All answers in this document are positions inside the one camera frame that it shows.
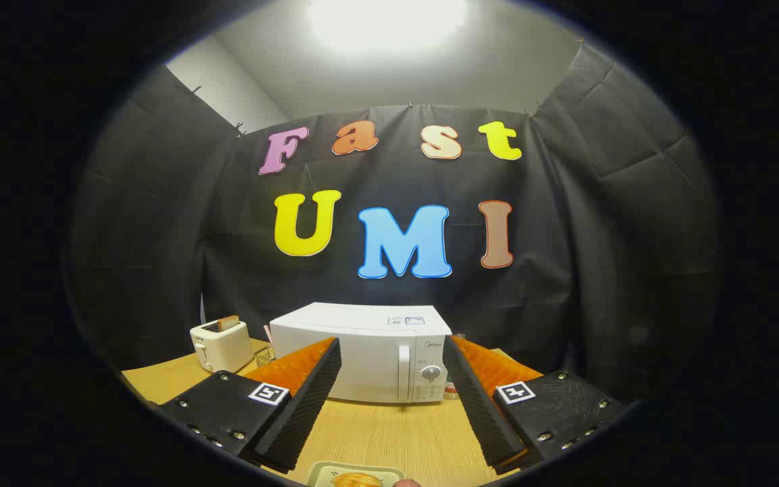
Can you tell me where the white toaster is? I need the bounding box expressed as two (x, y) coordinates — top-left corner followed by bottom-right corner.
(190, 319), (255, 374)

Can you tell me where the black backdrop cloth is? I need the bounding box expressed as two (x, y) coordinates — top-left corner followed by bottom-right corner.
(68, 44), (722, 400)

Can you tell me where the golden bread bun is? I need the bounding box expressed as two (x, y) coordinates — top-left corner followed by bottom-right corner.
(331, 472), (383, 487)

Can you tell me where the pale tray with cherry print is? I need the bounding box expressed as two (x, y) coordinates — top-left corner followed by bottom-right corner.
(306, 461), (407, 487)

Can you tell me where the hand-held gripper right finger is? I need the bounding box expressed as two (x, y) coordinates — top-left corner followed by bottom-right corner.
(442, 335), (627, 476)

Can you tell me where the clear bottle with red cap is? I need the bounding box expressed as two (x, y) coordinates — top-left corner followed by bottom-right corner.
(444, 333), (466, 401)

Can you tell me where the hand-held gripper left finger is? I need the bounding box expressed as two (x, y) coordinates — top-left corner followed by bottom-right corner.
(153, 337), (343, 474)

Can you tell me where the ceiling light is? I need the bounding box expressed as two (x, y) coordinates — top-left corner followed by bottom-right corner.
(308, 0), (468, 51)

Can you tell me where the white microwave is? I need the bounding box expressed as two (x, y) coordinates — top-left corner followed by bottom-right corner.
(269, 302), (453, 405)

